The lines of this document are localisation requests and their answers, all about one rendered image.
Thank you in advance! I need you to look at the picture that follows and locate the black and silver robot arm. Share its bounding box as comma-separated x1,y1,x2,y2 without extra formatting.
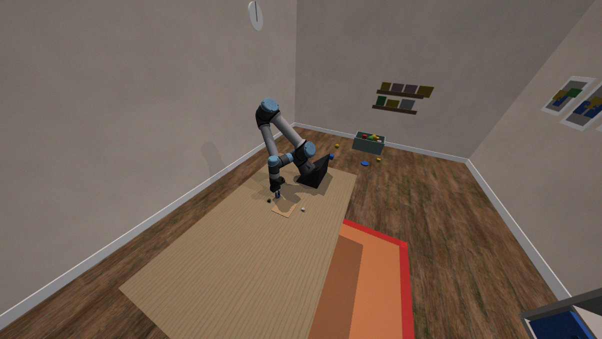
255,98,316,177

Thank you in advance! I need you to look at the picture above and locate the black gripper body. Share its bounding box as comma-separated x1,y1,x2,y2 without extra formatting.
269,172,285,193

